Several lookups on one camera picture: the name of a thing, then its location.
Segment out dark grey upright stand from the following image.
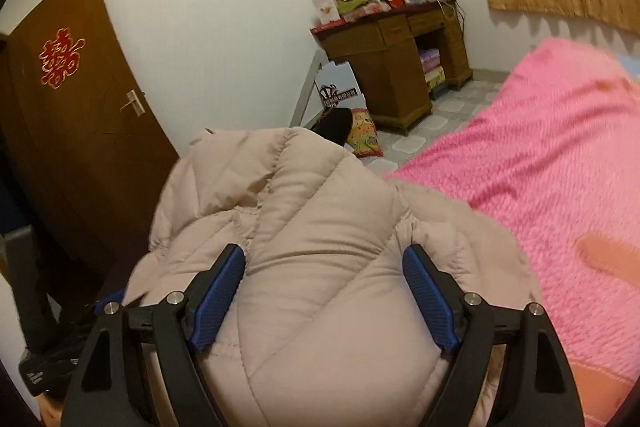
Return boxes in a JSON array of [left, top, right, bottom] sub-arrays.
[[4, 227, 57, 353]]

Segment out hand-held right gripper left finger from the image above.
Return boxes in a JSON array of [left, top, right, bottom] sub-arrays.
[[60, 243, 247, 427]]

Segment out grey leaning board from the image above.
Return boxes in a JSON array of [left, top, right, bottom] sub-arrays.
[[289, 52, 326, 128]]

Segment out metal door handle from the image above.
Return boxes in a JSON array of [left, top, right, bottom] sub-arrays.
[[119, 89, 147, 116]]

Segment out stack of pastel packets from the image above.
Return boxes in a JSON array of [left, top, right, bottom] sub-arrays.
[[419, 48, 447, 100]]

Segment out beige puffer jacket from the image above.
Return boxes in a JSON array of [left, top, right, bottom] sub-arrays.
[[122, 127, 543, 427]]

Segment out white printed paper bag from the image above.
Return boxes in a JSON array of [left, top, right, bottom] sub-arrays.
[[314, 61, 368, 110]]

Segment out black blurred object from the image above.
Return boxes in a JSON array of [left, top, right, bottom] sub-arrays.
[[317, 108, 354, 146]]

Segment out brown wooden door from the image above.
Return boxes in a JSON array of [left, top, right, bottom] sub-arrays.
[[0, 0, 181, 288]]

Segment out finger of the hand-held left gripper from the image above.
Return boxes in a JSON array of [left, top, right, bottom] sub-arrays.
[[75, 290, 127, 338]]

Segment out brown wooden desk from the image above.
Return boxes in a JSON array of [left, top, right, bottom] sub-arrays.
[[310, 0, 473, 136]]

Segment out white greeting card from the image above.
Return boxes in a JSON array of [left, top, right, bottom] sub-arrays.
[[309, 0, 337, 26]]

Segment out green packaged goods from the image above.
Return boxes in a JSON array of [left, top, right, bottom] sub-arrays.
[[335, 0, 392, 22]]

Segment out red paper door ornament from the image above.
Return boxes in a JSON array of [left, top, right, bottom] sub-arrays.
[[39, 28, 86, 88]]

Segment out bed with pink blanket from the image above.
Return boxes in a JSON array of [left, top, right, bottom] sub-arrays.
[[385, 38, 640, 427]]

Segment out colourful floral bag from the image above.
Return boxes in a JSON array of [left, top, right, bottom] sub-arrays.
[[345, 107, 385, 158]]

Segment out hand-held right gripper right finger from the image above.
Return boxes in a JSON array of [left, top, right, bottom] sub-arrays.
[[401, 244, 583, 427]]

